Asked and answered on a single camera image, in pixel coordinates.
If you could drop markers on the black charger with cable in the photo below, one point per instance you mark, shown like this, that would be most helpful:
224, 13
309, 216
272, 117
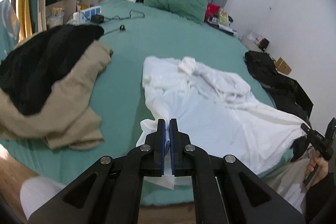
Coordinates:
100, 18

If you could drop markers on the white shirt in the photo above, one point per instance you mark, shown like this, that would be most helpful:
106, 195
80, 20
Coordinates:
221, 115

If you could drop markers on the small cardboard box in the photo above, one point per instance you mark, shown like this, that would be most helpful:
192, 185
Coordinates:
282, 67

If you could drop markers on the black bag on floor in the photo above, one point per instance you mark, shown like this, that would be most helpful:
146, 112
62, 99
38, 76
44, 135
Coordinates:
286, 93

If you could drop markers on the green bed sheet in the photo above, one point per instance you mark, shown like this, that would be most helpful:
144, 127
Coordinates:
118, 96

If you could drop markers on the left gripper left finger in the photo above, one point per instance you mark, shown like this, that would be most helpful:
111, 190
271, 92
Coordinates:
159, 148

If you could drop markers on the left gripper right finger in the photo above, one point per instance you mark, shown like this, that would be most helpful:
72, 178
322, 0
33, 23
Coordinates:
175, 148

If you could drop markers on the white box black device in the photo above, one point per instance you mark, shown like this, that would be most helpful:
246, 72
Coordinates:
254, 42

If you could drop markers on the black garment pile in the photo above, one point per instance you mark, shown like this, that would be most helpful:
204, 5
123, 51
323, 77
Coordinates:
29, 71

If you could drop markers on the books and items stack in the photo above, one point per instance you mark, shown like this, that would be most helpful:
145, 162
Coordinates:
222, 21

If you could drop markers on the beige garment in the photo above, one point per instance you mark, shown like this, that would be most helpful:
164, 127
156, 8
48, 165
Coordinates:
66, 119

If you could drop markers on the white blue power strip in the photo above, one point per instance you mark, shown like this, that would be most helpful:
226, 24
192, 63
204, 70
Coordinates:
84, 16

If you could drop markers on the person's right hand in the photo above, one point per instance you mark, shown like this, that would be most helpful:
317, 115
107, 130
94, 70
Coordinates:
323, 167

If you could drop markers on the teal patterned cushion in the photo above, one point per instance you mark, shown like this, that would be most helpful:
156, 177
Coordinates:
9, 29

